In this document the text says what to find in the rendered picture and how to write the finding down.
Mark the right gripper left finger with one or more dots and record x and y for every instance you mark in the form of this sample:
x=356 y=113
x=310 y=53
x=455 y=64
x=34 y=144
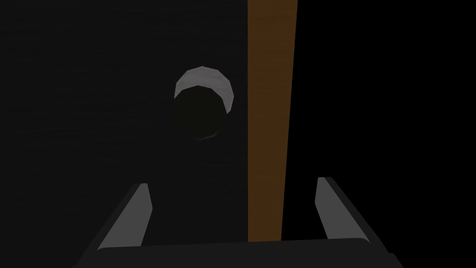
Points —
x=128 y=219

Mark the dark door leaf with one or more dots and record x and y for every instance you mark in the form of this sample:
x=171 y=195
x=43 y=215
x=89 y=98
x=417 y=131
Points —
x=93 y=93

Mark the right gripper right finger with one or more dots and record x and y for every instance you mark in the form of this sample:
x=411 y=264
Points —
x=340 y=214

